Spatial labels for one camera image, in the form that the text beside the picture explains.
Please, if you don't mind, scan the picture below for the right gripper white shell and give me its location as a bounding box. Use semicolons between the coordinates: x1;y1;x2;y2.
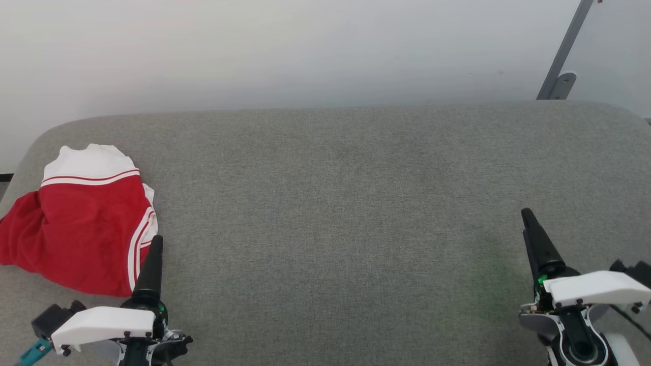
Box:
522;208;651;311

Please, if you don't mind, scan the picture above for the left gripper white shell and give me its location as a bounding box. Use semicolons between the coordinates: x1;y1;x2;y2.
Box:
51;235;168;355

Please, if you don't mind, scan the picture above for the red and white shirt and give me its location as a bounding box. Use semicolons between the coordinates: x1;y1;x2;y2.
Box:
0;144;159;298

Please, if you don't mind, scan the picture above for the left camera cable teal plug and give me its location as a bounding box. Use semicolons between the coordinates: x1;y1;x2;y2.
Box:
15;338;53;366

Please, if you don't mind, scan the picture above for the grey metal post bracket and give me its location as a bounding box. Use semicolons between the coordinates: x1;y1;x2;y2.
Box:
548;72;577;100

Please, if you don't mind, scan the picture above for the grey metal post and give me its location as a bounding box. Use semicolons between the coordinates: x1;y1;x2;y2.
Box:
537;0;595;100

